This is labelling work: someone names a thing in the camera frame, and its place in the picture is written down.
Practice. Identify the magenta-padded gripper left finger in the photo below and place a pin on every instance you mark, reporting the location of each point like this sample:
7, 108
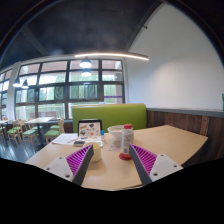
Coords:
63, 168

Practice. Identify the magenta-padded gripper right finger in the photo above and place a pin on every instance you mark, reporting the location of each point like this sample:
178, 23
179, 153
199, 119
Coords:
161, 166

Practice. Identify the clear red-capped drink bottle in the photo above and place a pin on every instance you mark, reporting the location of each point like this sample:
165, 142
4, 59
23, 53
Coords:
127, 140

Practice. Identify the white paper sheet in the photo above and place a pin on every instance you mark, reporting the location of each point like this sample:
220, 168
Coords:
65, 139

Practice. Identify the small dark flat box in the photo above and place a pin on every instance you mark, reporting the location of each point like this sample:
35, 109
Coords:
79, 143

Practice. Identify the black tablet with stickers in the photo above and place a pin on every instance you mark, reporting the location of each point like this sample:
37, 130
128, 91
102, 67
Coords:
90, 129

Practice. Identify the green-seated wooden chairs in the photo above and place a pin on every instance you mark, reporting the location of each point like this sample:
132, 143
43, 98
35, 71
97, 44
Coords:
28, 132

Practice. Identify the small blue-capped bottle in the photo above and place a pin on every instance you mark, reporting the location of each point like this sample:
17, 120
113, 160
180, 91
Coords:
102, 135

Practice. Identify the light wooden dining table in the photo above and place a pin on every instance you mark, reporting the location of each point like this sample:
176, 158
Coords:
5, 122
39, 119

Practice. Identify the white bowl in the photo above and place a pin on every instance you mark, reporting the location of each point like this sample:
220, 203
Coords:
115, 131

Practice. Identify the green upholstered bench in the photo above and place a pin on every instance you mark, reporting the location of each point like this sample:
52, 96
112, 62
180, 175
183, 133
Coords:
110, 115

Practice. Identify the large dark-framed gridded window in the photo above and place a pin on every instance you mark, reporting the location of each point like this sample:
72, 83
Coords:
53, 78

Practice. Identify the hanging pendant lamps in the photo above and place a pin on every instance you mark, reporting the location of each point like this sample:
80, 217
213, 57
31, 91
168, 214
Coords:
85, 63

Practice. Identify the long curved ceiling light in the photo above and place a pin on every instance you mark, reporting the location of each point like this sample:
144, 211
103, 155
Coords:
111, 55

